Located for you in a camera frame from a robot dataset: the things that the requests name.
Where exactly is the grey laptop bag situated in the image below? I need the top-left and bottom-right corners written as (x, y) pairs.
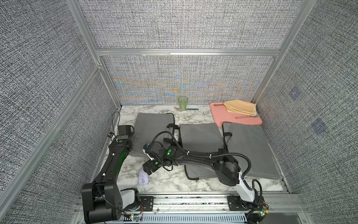
top-left (180, 123), bottom-right (224, 181)
top-left (130, 113), bottom-right (179, 157)
top-left (222, 122), bottom-right (281, 180)

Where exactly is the lilac computer mouse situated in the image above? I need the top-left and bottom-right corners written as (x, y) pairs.
top-left (139, 168), bottom-right (149, 186)

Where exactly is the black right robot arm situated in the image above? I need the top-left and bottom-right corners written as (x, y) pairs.
top-left (143, 141), bottom-right (262, 210)

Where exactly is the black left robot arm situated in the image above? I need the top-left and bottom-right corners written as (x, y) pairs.
top-left (82, 125), bottom-right (141, 224)

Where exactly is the green plastic cup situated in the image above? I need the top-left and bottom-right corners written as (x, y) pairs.
top-left (178, 96), bottom-right (188, 109)

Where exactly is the pink tray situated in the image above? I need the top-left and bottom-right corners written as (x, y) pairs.
top-left (210, 103), bottom-right (263, 127)

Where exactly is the tan folded cloth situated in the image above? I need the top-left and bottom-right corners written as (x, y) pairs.
top-left (223, 99), bottom-right (257, 117)

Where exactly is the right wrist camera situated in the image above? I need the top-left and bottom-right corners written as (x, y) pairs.
top-left (143, 143), bottom-right (152, 154)

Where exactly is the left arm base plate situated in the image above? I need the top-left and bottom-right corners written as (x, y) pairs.
top-left (123, 196), bottom-right (154, 213)

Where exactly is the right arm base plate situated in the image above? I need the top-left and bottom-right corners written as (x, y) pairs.
top-left (227, 195), bottom-right (248, 211)

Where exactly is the aluminium front rail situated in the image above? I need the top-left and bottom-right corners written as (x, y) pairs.
top-left (71, 193), bottom-right (312, 224)

